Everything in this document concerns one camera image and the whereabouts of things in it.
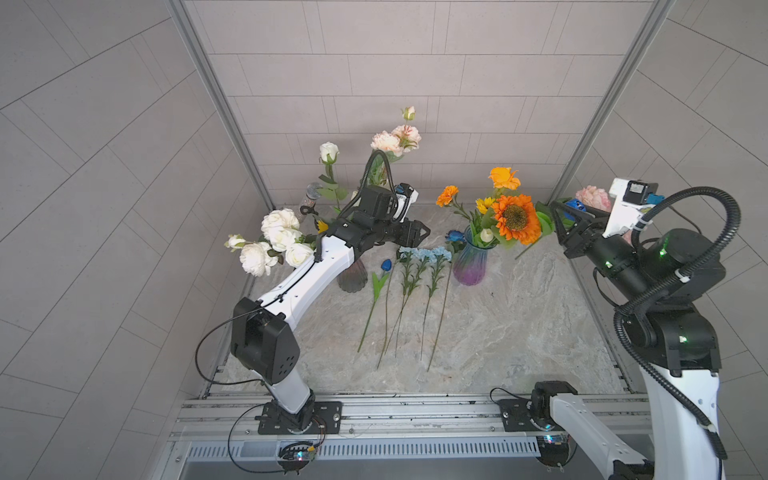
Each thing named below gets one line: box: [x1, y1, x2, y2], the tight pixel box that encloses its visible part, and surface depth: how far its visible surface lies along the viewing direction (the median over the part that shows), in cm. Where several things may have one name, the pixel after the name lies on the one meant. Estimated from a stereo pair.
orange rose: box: [488, 166, 521, 190], surface depth 79 cm
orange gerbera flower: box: [492, 194, 541, 245], surface depth 62 cm
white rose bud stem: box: [316, 141, 347, 214], surface depth 80 cm
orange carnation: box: [436, 185, 471, 221], surface depth 83 cm
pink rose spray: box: [368, 106, 422, 186], surface depth 69 cm
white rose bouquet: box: [224, 208, 317, 277], surface depth 56 cm
